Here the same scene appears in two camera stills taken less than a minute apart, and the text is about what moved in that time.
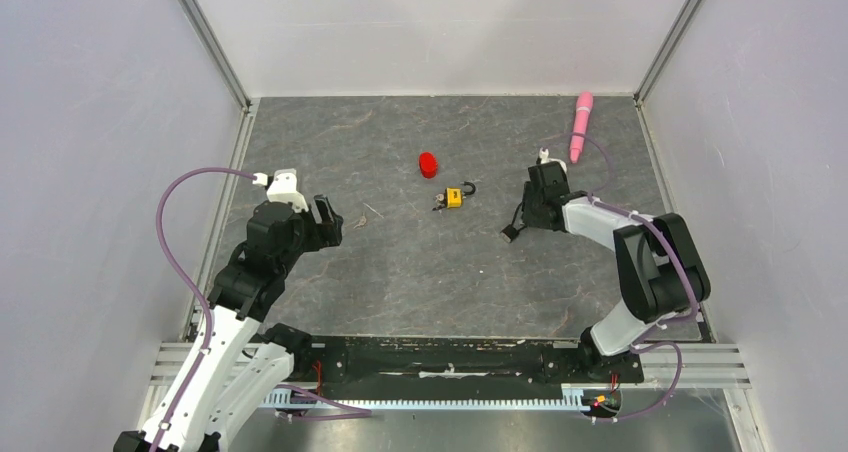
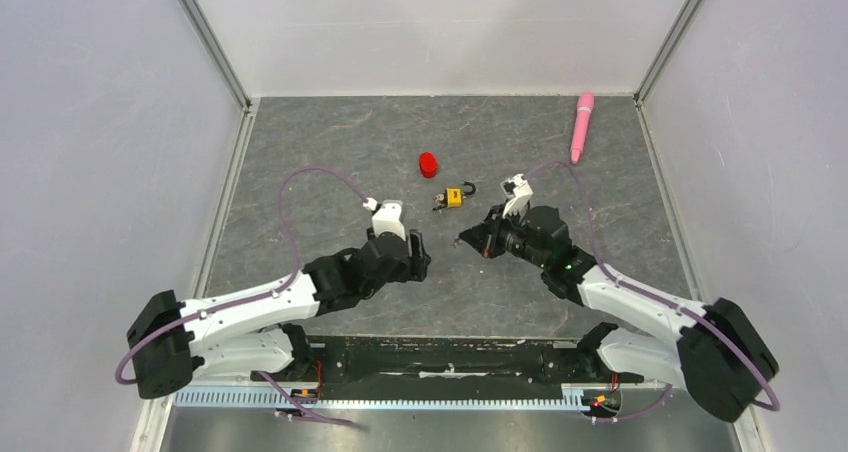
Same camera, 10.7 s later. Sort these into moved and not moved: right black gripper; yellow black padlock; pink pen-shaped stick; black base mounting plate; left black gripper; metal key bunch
Moved: left black gripper; right black gripper
Not moved: black base mounting plate; pink pen-shaped stick; yellow black padlock; metal key bunch
